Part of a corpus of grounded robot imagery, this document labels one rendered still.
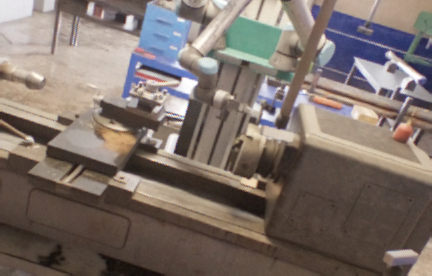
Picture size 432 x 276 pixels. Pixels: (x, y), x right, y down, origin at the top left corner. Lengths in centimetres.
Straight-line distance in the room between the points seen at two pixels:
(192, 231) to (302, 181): 54
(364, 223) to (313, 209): 21
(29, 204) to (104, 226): 35
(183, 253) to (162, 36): 232
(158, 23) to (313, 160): 245
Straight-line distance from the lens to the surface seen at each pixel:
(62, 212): 218
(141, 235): 211
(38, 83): 222
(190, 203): 206
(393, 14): 931
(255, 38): 296
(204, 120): 317
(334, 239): 205
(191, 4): 274
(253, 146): 198
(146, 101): 223
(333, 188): 192
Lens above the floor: 193
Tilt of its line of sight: 24 degrees down
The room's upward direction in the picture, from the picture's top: 18 degrees clockwise
